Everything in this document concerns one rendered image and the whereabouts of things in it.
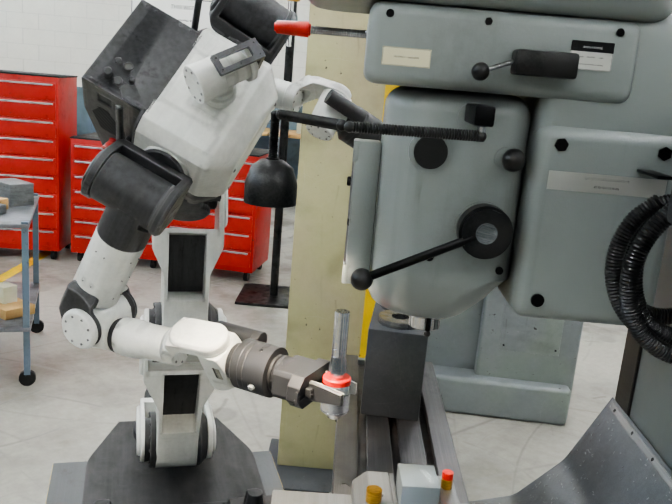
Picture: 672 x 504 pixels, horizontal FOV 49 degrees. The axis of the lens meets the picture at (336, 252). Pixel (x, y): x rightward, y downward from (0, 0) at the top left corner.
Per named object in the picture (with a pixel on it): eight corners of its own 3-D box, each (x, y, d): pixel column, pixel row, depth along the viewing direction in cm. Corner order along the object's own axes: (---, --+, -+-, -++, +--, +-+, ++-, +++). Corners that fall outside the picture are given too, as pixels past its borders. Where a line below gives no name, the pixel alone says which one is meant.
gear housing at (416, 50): (363, 82, 91) (370, -2, 89) (362, 81, 115) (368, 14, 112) (633, 105, 91) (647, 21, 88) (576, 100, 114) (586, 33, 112)
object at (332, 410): (315, 412, 119) (317, 383, 118) (326, 401, 124) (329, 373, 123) (342, 419, 118) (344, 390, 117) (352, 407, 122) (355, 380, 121)
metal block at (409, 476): (397, 525, 100) (402, 485, 98) (393, 500, 106) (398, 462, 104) (435, 527, 100) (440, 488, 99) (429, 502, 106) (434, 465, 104)
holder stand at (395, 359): (359, 414, 150) (368, 322, 146) (368, 373, 172) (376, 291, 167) (418, 422, 149) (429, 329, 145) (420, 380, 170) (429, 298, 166)
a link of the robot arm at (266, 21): (203, 31, 147) (226, 5, 135) (222, -4, 149) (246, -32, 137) (252, 64, 151) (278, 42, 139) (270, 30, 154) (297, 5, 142)
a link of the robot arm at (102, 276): (39, 318, 136) (78, 229, 125) (87, 293, 147) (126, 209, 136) (85, 358, 134) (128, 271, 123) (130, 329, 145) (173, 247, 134)
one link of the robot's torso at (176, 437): (136, 439, 199) (140, 295, 175) (210, 435, 204) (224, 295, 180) (136, 484, 186) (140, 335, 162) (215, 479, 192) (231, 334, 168)
